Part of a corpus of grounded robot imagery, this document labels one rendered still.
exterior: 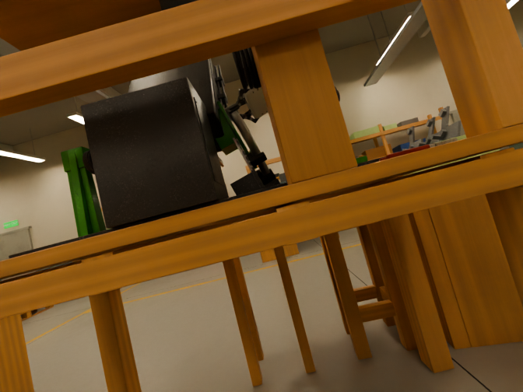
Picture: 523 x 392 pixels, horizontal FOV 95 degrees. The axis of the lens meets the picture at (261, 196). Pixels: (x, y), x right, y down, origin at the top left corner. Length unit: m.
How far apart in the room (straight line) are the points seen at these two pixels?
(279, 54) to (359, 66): 7.23
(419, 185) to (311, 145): 0.23
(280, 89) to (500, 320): 1.42
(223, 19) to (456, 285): 1.40
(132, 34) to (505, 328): 1.74
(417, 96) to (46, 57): 7.75
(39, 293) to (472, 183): 0.91
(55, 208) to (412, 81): 10.45
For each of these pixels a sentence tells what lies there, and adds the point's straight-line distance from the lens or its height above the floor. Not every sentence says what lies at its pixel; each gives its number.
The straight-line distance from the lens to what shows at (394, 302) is 1.47.
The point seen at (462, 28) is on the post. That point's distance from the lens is 0.75.
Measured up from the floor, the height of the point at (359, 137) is 2.03.
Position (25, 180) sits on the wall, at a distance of 9.76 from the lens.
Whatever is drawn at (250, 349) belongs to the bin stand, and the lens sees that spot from 1.46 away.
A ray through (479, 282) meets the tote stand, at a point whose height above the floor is 0.28.
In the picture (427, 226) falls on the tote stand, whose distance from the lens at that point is 1.40.
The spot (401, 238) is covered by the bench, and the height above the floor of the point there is 0.58.
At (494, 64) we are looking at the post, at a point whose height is 1.01.
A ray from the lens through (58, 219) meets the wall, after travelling 8.94.
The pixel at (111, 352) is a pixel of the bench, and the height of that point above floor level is 0.40.
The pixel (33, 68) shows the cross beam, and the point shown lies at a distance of 0.71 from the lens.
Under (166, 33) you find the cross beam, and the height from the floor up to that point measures 1.23.
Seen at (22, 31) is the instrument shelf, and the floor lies 1.50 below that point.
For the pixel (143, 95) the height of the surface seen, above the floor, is 1.22.
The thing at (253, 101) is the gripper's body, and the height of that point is 1.22.
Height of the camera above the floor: 0.84
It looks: 4 degrees up
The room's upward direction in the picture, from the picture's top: 15 degrees counter-clockwise
